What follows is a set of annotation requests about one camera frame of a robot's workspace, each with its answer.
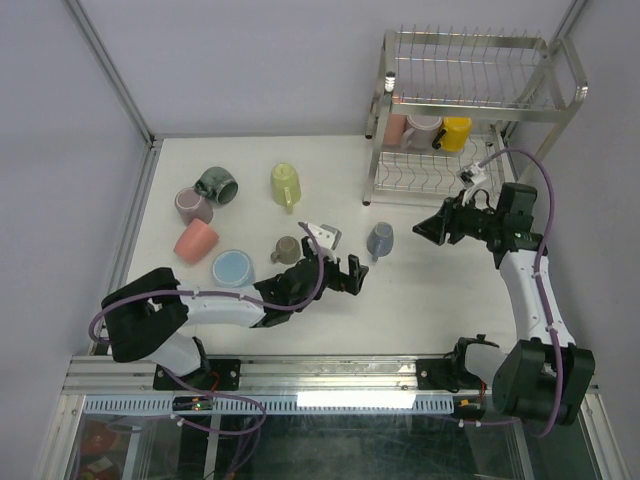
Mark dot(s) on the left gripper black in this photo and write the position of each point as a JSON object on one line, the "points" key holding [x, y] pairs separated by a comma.
{"points": [[350, 281]]}

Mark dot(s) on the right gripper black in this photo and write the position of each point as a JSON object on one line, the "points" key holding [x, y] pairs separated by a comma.
{"points": [[446, 220]]}

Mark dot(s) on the slate blue small mug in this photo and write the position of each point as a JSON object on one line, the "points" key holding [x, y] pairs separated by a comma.
{"points": [[380, 241]]}

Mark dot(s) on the lilac ribbed mug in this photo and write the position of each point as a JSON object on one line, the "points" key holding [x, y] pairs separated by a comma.
{"points": [[420, 132]]}

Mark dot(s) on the yellow mug black handle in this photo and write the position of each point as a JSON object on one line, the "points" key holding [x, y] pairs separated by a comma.
{"points": [[452, 134]]}

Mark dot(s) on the pink tall tumbler cup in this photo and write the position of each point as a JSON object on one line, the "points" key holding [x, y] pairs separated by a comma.
{"points": [[394, 131]]}

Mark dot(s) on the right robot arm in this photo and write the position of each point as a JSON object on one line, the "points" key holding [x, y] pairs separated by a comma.
{"points": [[545, 375]]}

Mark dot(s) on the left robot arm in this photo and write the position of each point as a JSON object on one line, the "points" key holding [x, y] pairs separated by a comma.
{"points": [[144, 318]]}

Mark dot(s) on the steel dish rack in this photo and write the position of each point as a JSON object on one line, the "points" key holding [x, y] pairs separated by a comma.
{"points": [[505, 83]]}

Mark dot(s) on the small taupe mug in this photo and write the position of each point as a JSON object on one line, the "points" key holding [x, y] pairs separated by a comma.
{"points": [[287, 251]]}

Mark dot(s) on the pale yellow mug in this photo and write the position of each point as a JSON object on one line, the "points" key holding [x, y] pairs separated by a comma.
{"points": [[285, 186]]}

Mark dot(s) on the light blue mug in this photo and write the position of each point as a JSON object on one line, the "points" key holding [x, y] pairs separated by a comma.
{"points": [[233, 269]]}

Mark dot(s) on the pink tumbler cup left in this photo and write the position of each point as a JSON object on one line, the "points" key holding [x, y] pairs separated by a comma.
{"points": [[197, 240]]}

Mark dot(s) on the dark green glazed mug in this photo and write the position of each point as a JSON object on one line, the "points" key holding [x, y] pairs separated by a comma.
{"points": [[217, 185]]}

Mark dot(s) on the mauve upside-down mug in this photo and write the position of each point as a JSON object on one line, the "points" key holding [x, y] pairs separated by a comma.
{"points": [[192, 206]]}

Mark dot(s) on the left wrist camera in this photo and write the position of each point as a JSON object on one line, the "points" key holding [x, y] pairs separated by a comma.
{"points": [[324, 238]]}

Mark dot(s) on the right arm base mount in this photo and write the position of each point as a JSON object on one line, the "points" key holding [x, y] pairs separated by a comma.
{"points": [[449, 372]]}

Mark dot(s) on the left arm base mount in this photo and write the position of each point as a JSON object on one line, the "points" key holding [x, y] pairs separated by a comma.
{"points": [[200, 372]]}

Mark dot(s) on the aluminium mounting rail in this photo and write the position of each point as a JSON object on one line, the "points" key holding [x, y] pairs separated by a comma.
{"points": [[259, 375]]}

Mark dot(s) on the white slotted cable duct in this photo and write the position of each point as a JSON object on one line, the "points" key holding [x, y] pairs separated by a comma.
{"points": [[391, 403]]}

